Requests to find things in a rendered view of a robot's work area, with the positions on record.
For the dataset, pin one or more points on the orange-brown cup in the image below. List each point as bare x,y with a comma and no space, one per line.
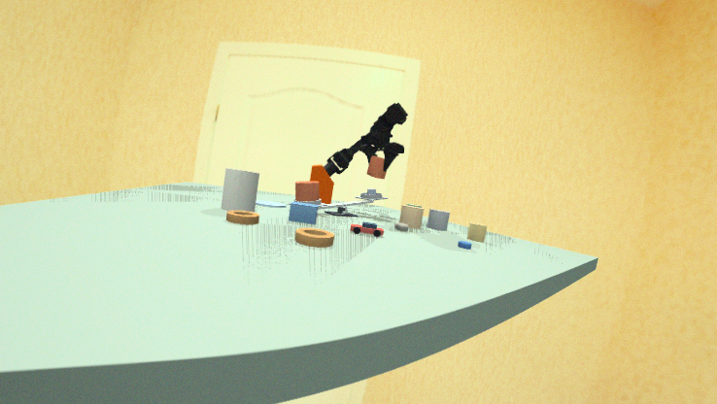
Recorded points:
306,191
376,168

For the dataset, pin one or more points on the grey open cup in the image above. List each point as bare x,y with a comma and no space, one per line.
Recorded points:
239,190

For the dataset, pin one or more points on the pale blue round dish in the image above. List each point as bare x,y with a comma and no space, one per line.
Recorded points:
271,204

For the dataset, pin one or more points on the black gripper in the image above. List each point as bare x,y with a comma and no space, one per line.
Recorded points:
390,149

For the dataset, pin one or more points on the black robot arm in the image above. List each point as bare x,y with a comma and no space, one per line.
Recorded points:
394,115

